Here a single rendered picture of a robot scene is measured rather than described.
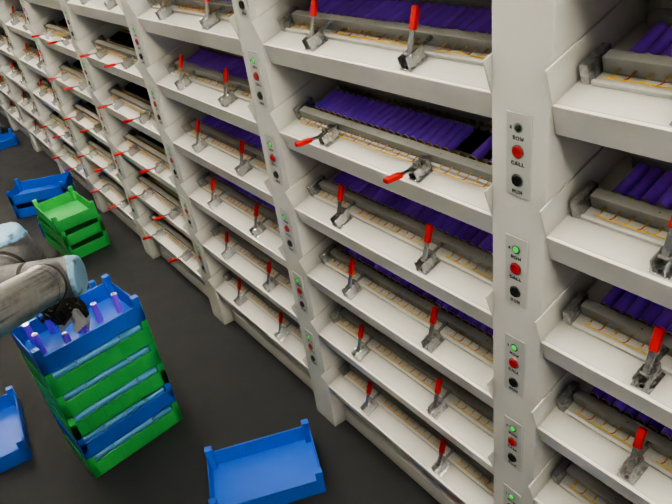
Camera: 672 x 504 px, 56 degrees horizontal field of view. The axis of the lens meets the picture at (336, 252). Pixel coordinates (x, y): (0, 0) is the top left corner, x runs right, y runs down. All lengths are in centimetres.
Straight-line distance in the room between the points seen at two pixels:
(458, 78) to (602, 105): 23
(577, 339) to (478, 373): 27
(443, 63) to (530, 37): 20
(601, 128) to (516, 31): 16
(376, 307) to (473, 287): 35
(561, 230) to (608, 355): 20
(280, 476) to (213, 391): 45
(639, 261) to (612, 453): 38
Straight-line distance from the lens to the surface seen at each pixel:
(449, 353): 129
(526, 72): 85
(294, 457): 188
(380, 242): 128
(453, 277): 116
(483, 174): 103
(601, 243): 90
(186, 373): 226
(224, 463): 193
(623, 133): 81
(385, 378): 153
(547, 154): 87
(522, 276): 99
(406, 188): 111
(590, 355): 101
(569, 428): 116
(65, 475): 212
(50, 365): 180
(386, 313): 140
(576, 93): 85
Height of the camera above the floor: 141
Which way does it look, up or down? 31 degrees down
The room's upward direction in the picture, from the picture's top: 9 degrees counter-clockwise
